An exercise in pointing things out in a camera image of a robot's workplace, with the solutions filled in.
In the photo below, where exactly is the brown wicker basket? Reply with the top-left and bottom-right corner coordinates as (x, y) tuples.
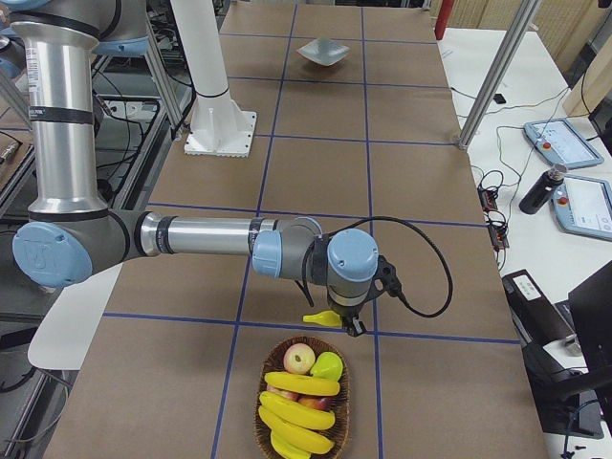
(254, 336), (350, 458)

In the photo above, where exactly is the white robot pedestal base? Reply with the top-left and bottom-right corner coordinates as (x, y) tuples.
(171, 0), (257, 158)

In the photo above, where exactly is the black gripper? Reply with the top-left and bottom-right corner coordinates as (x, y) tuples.
(327, 295), (367, 337)

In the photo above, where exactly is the black camera cable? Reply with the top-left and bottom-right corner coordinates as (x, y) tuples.
(334, 217), (454, 318)

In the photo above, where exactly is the green pear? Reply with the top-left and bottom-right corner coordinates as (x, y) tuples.
(310, 351), (344, 382)

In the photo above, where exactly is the long yellow top banana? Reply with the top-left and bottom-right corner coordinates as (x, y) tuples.
(302, 310), (342, 328)

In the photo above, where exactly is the aluminium frame post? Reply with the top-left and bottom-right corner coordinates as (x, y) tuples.
(456, 0), (541, 151)

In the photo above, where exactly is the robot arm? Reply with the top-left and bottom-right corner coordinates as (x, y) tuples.
(7, 1), (382, 337)

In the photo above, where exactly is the teach pendant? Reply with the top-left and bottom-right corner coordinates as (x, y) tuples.
(523, 119), (603, 170)
(551, 175), (611, 241)

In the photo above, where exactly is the near teach pendant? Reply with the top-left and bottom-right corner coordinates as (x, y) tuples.
(551, 175), (611, 241)

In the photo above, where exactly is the red apple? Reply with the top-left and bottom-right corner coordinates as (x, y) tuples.
(297, 395), (334, 411)

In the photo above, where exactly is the far teach pendant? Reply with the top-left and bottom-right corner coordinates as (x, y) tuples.
(523, 119), (603, 170)

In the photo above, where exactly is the pink peach apple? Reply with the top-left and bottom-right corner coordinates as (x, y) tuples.
(283, 343), (317, 375)

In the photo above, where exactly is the black monitor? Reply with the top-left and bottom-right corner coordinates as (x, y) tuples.
(568, 262), (611, 371)

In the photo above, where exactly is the black water bottle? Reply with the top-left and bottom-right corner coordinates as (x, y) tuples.
(519, 164), (568, 215)

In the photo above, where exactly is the grey square plate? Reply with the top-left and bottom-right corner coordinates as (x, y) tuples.
(296, 37), (350, 67)

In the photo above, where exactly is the red fire extinguisher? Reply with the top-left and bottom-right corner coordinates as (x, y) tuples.
(434, 0), (454, 40)

